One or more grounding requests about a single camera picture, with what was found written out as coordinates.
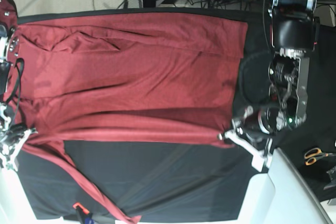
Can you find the yellow-handled scissors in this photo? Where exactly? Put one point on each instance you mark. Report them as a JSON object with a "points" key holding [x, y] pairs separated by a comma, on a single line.
{"points": [[315, 154]]}

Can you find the red long-sleeve shirt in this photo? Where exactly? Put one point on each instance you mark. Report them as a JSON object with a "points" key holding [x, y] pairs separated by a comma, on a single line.
{"points": [[150, 77]]}

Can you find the black table cloth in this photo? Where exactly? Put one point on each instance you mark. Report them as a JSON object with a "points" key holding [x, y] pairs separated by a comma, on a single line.
{"points": [[161, 182]]}

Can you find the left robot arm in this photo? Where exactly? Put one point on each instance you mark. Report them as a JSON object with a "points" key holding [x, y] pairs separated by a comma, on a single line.
{"points": [[295, 97]]}

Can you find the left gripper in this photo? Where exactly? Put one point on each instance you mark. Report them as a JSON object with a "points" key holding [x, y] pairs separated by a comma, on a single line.
{"points": [[254, 132]]}

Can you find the black metal tool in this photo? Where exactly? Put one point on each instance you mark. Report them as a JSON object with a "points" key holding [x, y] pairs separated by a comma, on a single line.
{"points": [[331, 184]]}

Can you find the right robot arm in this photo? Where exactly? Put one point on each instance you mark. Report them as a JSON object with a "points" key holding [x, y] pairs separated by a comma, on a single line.
{"points": [[12, 66]]}

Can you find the white bin right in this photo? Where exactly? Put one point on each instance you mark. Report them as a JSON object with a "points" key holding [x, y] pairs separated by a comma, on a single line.
{"points": [[281, 196]]}

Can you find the white bin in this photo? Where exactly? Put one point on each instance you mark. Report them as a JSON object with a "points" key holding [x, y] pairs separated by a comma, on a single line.
{"points": [[15, 207], [281, 196]]}

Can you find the orange blue clamp bottom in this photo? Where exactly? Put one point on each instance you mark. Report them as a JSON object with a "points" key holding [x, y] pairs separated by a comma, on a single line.
{"points": [[84, 215]]}

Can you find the white bin left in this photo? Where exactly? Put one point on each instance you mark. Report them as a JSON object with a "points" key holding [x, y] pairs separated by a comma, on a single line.
{"points": [[15, 207]]}

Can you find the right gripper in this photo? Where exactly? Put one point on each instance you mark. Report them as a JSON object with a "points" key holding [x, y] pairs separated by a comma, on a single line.
{"points": [[12, 142]]}

